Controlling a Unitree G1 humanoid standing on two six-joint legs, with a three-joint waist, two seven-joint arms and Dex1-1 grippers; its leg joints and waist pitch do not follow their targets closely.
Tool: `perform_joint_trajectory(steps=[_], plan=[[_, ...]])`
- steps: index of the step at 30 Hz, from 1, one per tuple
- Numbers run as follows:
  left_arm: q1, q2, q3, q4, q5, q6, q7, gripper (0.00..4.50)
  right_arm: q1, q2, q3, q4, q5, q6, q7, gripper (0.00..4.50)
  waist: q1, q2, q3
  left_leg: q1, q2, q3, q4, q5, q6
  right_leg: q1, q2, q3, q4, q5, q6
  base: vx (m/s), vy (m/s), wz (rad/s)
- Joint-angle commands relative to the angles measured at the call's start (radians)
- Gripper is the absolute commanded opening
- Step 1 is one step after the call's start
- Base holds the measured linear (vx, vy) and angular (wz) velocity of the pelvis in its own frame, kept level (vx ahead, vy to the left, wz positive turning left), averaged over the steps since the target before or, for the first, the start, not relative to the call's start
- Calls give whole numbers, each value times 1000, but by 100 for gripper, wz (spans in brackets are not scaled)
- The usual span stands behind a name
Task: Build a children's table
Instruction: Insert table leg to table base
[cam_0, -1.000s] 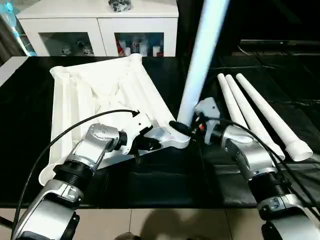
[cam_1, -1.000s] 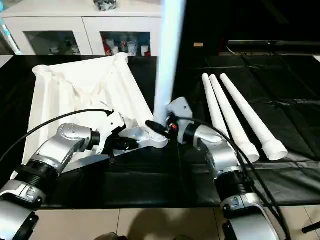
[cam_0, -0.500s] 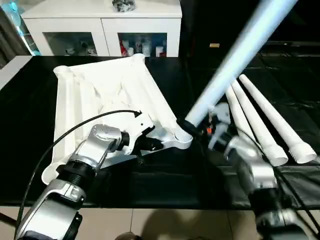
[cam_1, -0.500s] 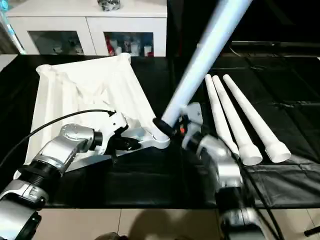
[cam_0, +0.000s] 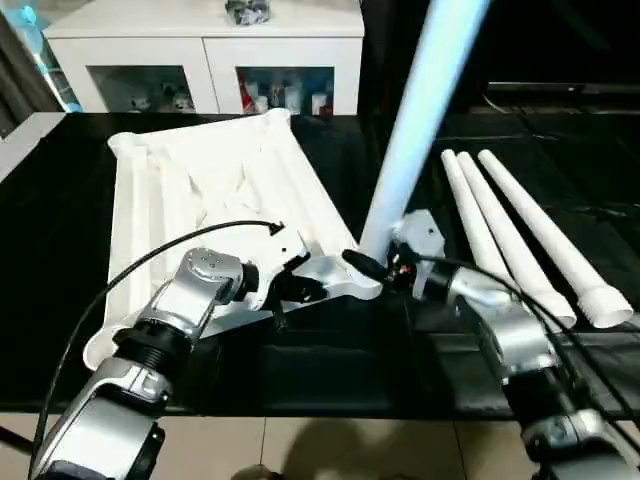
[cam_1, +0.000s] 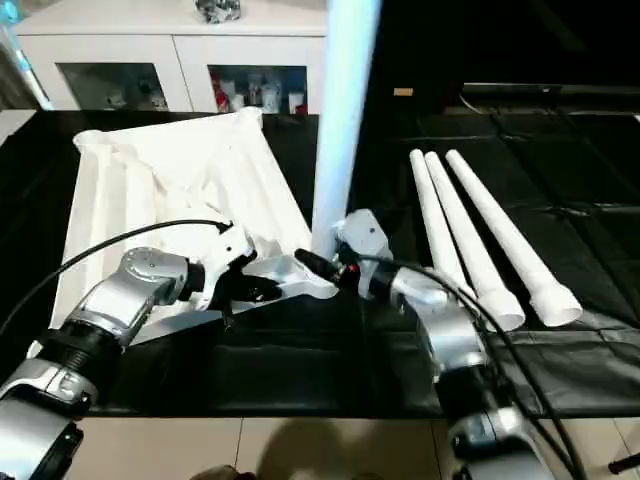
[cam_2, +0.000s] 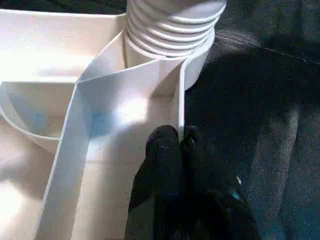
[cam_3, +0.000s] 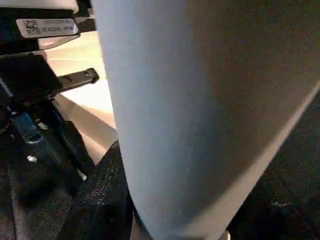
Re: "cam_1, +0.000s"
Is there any white side table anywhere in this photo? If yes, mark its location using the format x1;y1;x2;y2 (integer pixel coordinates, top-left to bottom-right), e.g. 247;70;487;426
0;108;37;141

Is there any white glass door cabinet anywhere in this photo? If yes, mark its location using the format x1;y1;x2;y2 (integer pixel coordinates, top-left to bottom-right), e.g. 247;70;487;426
15;0;329;113

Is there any white plastic table leg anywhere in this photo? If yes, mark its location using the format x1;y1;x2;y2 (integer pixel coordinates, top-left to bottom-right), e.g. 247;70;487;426
310;0;384;263
445;150;584;328
424;150;527;332
409;150;471;296

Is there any white plastic table top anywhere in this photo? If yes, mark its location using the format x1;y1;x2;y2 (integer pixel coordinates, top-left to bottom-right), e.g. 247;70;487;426
50;105;342;346

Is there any grey metallic ornament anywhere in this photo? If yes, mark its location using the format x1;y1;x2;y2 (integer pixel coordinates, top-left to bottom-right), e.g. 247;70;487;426
195;0;241;23

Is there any black work mat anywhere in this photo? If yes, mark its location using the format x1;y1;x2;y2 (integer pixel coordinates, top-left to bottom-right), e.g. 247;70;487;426
0;110;640;419

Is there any red bottle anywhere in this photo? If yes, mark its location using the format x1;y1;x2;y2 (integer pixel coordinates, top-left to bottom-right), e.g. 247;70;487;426
212;72;228;111

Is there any black stand foot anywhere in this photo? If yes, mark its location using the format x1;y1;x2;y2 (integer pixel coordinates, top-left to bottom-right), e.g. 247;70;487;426
605;450;640;474

